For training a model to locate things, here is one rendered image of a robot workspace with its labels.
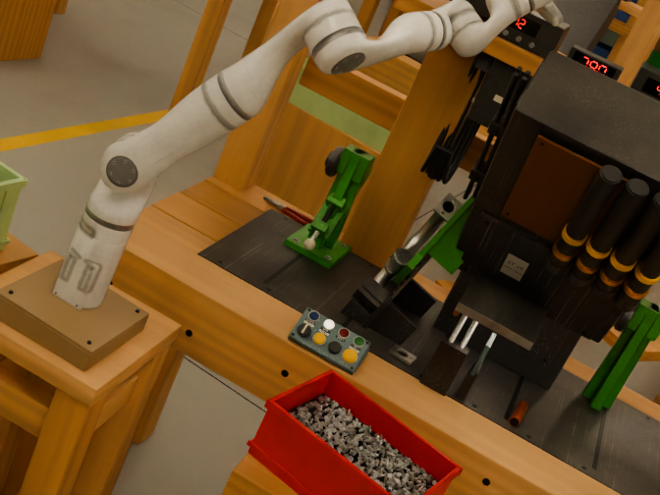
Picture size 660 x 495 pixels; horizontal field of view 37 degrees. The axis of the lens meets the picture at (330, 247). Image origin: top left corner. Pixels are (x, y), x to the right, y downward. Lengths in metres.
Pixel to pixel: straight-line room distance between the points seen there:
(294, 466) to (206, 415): 1.52
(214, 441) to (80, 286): 1.44
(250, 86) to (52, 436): 0.71
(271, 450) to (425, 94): 1.00
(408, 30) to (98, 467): 1.09
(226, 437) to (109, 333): 1.45
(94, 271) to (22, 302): 0.13
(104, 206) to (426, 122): 0.94
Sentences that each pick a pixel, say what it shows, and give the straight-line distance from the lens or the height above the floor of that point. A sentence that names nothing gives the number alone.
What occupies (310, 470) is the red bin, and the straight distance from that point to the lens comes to 1.75.
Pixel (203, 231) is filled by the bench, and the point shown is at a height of 0.88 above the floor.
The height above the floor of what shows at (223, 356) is 0.80.
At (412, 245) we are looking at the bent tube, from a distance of 2.22.
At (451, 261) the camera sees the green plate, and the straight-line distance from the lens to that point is 2.08.
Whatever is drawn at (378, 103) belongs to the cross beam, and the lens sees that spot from 2.52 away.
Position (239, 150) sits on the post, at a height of 0.98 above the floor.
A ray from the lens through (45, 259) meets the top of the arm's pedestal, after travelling 2.05.
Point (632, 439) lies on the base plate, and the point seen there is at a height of 0.90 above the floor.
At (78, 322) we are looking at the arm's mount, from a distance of 1.81.
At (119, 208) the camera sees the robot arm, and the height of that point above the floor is 1.10.
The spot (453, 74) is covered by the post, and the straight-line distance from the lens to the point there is 2.38.
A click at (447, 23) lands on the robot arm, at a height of 1.59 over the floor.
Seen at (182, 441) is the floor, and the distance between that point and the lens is 3.13.
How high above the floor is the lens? 1.86
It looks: 23 degrees down
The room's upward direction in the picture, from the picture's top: 25 degrees clockwise
